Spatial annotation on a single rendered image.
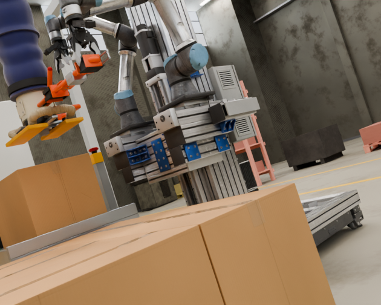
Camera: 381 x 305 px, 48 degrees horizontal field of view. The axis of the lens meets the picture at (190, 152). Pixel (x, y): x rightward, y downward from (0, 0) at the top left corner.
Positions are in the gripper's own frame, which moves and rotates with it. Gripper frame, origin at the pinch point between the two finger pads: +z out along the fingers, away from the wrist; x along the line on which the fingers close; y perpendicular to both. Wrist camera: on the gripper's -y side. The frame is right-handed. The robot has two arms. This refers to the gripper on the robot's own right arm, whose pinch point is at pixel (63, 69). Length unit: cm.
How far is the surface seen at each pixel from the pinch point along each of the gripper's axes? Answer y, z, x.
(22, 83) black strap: -45, 19, -36
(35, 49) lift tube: -34, 2, -38
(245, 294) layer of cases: -60, 119, -151
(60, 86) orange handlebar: -42, 31, -64
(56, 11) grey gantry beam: 150, -158, 223
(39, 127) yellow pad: -48, 43, -44
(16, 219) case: -54, 80, 0
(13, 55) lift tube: -45, 4, -35
